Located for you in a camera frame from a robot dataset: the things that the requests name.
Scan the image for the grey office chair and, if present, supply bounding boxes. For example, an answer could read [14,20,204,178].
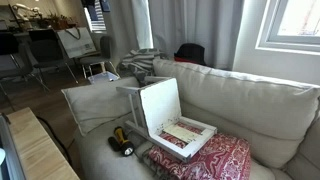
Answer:
[79,34,119,79]

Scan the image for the beige fabric sofa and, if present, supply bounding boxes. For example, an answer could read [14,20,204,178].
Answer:
[61,58,320,180]

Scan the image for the beige sofa back cushion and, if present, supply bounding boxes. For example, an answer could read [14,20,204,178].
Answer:
[152,58,320,169]
[284,111,320,180]

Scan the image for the black folding chair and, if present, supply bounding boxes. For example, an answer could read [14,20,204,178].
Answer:
[0,31,51,111]
[28,29,79,84]

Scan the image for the grey white striped blanket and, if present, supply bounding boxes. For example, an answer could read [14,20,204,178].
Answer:
[117,48,171,84]

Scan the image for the black hat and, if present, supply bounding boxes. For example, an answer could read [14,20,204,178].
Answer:
[173,43,208,67]

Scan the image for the clear plastic storage box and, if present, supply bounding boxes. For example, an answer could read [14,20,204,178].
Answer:
[87,70,120,85]

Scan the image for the yellow black flashlight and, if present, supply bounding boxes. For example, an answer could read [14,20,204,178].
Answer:
[107,125,136,158]

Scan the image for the beige throw pillow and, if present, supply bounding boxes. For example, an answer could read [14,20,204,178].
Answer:
[60,76,143,137]

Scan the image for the grey curtain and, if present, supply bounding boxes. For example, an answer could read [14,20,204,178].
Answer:
[148,0,246,71]
[99,0,141,64]

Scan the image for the red patterned cushion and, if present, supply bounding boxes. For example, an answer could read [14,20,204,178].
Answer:
[143,121,253,180]

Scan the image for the white window blinds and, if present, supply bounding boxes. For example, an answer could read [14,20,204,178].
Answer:
[83,0,108,33]

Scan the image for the white framed window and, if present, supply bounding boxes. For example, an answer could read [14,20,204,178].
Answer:
[254,0,320,54]

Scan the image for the light wooden table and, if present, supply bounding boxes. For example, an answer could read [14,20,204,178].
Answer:
[0,107,81,180]

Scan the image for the thin black floor cable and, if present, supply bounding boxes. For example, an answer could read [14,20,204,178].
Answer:
[35,115,73,166]

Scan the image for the grey metal rail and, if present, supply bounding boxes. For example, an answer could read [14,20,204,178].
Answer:
[0,113,26,180]

